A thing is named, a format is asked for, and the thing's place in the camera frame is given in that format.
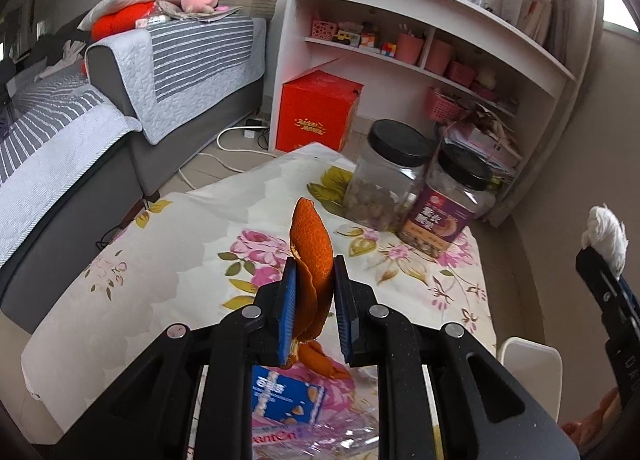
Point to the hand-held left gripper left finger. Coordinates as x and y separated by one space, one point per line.
287 312

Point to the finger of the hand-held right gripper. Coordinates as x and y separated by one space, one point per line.
600 285

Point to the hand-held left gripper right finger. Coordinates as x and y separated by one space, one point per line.
346 312

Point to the white tissue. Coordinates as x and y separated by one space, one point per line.
607 235

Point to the orange peel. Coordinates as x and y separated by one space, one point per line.
310 245

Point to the white plastic trash bin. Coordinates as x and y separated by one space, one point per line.
530 370

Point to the person's right hand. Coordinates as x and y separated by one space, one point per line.
592 427

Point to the blue snack packet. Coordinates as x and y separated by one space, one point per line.
285 397

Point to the floral tablecloth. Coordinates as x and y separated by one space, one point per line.
200 250

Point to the clear jar with black lid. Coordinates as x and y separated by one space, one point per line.
380 190

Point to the clear plastic wrapper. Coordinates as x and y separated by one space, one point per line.
320 437

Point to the purple label jar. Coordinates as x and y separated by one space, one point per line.
440 225

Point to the pile of papers and booklets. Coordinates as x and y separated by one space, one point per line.
492 139

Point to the white power strip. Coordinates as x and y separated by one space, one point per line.
257 128

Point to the red cardboard box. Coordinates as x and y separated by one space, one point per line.
315 109

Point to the pink hanging basket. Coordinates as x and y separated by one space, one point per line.
442 104

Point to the grey sofa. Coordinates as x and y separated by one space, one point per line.
60 260

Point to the small cream plush toy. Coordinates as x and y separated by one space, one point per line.
485 77

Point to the pink shelf basket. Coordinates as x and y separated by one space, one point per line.
460 73

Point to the puzzle cube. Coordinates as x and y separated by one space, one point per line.
390 48

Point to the pink pen cup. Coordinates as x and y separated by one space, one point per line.
411 48
440 57

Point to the striped quilted armrest cover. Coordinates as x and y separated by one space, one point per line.
200 54

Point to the yellow toy car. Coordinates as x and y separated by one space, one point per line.
348 38

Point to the leaning thin books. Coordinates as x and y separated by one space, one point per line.
530 17

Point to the window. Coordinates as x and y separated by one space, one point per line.
622 7

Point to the small pink grid basket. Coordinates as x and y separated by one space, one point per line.
323 29

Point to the striped quilted seat cover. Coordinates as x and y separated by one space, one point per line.
60 139

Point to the papers on sofa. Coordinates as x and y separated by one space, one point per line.
200 14

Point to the white bookshelf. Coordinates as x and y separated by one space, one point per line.
450 4

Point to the red orange cushion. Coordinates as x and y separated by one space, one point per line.
122 19

